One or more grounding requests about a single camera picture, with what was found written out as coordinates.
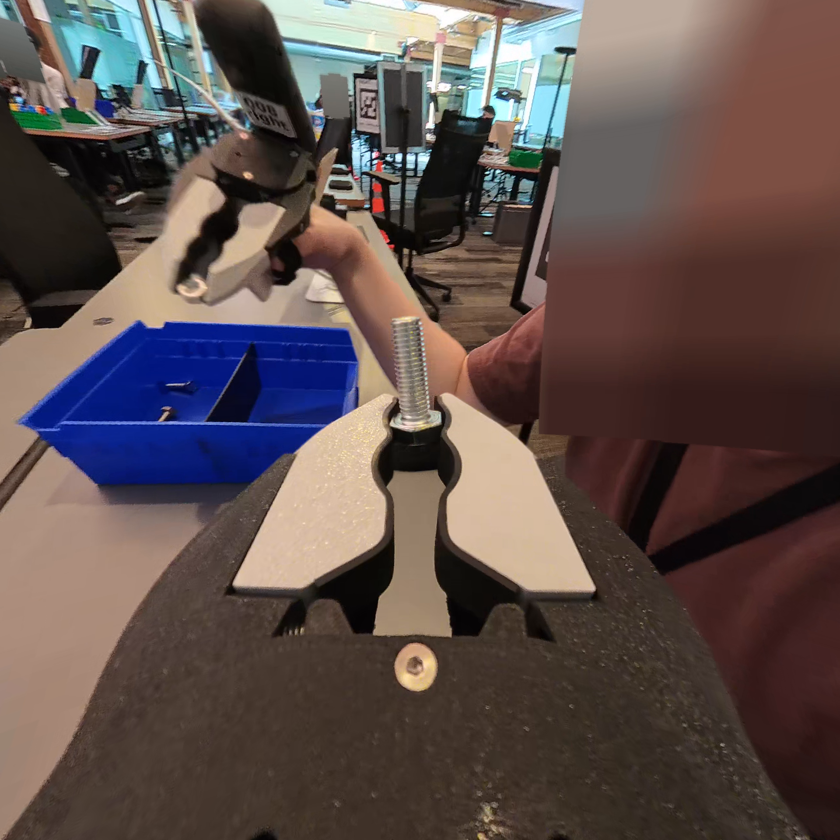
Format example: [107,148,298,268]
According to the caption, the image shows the white cable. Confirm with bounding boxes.
[156,60,249,139]

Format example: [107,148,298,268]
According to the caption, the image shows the black floor lamp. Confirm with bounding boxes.
[543,46,578,151]

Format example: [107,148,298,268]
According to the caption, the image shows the black office chair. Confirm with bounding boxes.
[363,110,494,324]
[0,105,123,329]

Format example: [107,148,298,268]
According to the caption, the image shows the grey waste bin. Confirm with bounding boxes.
[491,200,534,247]

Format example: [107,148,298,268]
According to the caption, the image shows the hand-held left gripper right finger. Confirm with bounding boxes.
[434,392,599,614]

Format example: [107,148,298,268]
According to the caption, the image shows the framed marker sign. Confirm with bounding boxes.
[511,147,562,316]
[353,72,383,135]

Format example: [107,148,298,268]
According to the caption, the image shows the person's right forearm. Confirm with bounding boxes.
[331,252,470,404]

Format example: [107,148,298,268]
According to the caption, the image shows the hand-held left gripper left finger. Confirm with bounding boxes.
[231,394,396,614]

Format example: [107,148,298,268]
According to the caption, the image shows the person's right hand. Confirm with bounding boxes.
[289,206,370,273]

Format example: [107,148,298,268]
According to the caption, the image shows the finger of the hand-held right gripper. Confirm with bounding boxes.
[197,203,290,306]
[159,177,229,293]

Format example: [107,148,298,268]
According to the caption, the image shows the wooden book stand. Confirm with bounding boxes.
[305,147,347,305]

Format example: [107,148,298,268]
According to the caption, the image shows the blue plastic bin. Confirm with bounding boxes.
[18,320,361,487]

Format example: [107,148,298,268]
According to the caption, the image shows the grey display on stand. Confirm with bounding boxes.
[376,59,429,155]

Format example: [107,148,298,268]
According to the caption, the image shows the steel hex bolt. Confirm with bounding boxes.
[388,316,442,447]

